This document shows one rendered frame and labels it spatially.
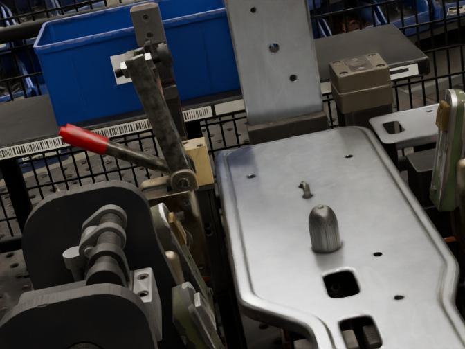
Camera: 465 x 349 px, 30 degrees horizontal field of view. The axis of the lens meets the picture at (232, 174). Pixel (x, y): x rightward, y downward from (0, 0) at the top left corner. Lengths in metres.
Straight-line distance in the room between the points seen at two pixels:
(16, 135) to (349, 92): 0.52
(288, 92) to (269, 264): 0.42
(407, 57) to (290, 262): 0.55
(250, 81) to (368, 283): 0.49
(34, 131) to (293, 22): 0.44
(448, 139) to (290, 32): 0.36
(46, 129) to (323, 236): 0.61
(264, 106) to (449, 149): 0.38
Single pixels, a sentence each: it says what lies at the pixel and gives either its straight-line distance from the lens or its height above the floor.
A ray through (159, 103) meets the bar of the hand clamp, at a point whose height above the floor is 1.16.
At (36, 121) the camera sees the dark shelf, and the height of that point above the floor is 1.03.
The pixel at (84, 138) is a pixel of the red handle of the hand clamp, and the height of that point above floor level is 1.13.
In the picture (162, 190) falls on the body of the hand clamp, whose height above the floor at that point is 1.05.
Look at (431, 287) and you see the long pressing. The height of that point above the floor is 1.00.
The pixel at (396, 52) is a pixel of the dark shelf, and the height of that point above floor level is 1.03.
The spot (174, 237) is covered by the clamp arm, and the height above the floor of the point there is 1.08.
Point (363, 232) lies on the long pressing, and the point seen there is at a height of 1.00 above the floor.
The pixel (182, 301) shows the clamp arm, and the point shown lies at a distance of 0.70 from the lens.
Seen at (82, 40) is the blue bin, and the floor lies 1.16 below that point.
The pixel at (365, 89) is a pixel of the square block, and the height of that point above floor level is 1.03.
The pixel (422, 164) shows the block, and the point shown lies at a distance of 1.14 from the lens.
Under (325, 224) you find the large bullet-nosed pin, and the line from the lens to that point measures 0.91.
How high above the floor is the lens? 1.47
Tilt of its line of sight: 24 degrees down
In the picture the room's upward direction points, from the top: 12 degrees counter-clockwise
